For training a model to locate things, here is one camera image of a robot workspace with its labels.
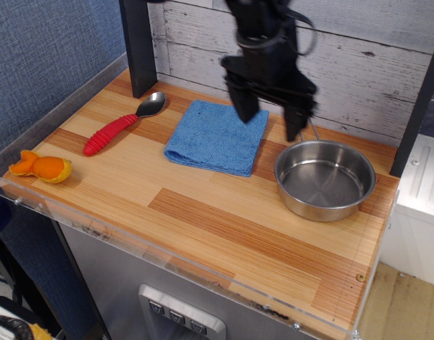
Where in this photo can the right dark vertical post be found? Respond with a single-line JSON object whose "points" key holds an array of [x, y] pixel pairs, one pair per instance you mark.
{"points": [[414, 31]]}

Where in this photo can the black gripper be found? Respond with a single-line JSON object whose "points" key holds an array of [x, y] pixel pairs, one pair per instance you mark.
{"points": [[271, 74]]}

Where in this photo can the dark vertical post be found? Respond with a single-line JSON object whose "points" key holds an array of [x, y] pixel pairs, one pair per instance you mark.
{"points": [[139, 45], [414, 31]]}

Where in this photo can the clear acrylic table guard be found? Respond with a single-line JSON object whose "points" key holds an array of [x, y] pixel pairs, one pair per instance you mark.
{"points": [[213, 227]]}

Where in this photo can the left dark vertical post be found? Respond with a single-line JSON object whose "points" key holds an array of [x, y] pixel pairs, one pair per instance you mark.
{"points": [[139, 45]]}

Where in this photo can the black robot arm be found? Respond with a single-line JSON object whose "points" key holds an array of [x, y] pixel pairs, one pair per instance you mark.
{"points": [[266, 32]]}

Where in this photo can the blue folded cloth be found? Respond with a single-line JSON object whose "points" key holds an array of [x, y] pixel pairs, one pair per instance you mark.
{"points": [[211, 136]]}

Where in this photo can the silver control panel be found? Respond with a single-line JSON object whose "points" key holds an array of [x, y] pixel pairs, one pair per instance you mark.
{"points": [[181, 313]]}

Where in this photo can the stainless steel pot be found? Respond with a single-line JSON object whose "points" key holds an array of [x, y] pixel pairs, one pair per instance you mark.
{"points": [[323, 180]]}

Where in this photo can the yellow black object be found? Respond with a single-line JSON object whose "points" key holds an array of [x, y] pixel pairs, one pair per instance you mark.
{"points": [[17, 329]]}

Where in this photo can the stainless steel cabinet front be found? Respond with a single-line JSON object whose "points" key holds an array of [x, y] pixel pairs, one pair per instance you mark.
{"points": [[113, 276]]}

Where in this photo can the orange plush fish toy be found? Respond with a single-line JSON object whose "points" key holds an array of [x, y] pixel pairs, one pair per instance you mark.
{"points": [[52, 170]]}

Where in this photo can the white ribbed appliance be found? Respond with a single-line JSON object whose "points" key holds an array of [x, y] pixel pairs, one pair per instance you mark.
{"points": [[408, 244]]}

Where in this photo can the red handled metal spoon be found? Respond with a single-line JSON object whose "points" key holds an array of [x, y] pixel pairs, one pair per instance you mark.
{"points": [[148, 108]]}

